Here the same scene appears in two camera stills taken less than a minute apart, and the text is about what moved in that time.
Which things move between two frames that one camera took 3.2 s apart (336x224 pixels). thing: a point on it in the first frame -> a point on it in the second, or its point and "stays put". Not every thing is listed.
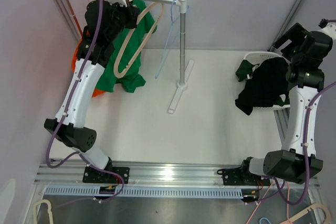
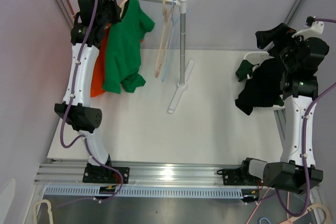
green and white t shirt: x=244 y=68 stays put
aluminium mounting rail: x=152 y=174 stays put
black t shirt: x=269 y=81 stays put
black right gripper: x=296 y=34 -> x=264 y=38
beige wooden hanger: x=140 y=15 -> x=166 y=31
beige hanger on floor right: x=327 y=217 stays put
